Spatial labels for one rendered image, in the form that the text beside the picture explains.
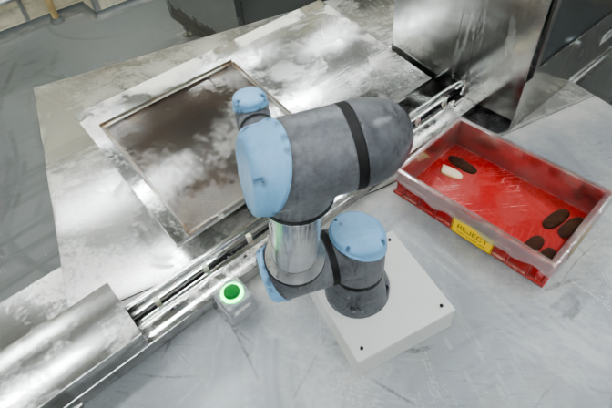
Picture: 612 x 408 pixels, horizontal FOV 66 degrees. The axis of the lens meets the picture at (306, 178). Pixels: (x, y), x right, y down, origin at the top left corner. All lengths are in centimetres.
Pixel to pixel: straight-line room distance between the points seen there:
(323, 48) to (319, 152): 129
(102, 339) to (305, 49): 117
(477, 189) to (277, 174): 101
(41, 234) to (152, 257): 149
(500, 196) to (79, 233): 123
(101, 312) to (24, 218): 179
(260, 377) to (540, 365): 62
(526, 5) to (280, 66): 80
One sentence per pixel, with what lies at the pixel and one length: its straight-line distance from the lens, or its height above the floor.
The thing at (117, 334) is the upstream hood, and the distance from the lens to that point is 118.
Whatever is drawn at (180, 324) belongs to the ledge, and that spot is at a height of 85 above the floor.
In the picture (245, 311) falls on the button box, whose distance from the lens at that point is 119.
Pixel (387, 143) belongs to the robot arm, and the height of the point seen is 150.
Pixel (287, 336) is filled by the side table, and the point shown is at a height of 82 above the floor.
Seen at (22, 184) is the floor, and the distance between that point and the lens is 317.
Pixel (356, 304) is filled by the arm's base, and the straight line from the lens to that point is 108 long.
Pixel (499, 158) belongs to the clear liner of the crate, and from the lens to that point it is 154.
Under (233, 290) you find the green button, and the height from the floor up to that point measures 91.
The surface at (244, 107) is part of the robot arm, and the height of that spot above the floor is 128.
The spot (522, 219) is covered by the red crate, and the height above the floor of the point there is 82.
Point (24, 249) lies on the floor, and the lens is 281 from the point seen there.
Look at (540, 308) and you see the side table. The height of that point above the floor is 82.
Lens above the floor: 189
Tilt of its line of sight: 46 degrees down
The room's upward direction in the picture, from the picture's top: 5 degrees counter-clockwise
